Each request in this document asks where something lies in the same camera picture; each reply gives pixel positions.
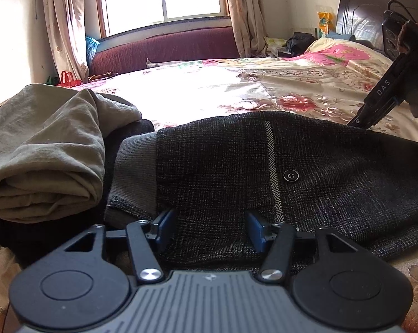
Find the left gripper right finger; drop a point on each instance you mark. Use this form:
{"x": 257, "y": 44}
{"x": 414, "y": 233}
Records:
{"x": 276, "y": 242}

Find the left beige curtain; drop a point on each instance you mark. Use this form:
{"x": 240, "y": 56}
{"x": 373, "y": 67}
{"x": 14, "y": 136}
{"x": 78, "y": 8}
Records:
{"x": 65, "y": 26}

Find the folded black garment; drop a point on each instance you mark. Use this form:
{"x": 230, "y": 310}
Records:
{"x": 30, "y": 242}

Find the dark wooden headboard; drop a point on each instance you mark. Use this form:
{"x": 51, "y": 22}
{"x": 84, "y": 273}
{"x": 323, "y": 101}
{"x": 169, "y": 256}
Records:
{"x": 363, "y": 19}

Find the blue plastic bag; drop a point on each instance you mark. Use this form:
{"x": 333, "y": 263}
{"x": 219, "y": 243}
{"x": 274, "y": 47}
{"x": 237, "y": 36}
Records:
{"x": 91, "y": 46}

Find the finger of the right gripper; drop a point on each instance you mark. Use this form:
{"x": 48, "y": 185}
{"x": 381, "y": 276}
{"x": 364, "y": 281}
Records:
{"x": 386, "y": 94}

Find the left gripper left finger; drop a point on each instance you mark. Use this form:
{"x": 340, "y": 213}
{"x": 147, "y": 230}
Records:
{"x": 145, "y": 240}

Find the folded olive green garment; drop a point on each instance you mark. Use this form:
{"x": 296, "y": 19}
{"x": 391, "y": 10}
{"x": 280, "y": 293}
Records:
{"x": 52, "y": 151}

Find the green bag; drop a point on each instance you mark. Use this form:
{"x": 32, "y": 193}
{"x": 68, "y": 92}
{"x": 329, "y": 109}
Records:
{"x": 53, "y": 81}

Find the beige curtain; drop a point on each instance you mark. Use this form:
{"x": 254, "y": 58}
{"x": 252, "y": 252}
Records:
{"x": 65, "y": 26}
{"x": 248, "y": 27}

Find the black bag on nightstand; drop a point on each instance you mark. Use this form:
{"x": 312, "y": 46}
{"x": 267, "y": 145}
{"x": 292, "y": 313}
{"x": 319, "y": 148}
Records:
{"x": 299, "y": 42}

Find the dark grey plaid pants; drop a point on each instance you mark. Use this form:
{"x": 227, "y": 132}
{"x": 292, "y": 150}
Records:
{"x": 290, "y": 169}

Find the red shopping bag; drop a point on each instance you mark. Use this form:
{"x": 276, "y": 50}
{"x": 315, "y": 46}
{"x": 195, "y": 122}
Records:
{"x": 68, "y": 80}

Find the right beige curtain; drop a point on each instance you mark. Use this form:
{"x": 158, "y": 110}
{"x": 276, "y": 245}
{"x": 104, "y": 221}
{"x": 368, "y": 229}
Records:
{"x": 248, "y": 27}

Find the maroon window bench cushion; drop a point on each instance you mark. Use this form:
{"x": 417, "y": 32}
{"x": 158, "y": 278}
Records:
{"x": 212, "y": 43}

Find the yellow snack bag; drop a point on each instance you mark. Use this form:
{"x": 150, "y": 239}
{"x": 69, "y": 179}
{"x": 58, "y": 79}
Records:
{"x": 325, "y": 24}

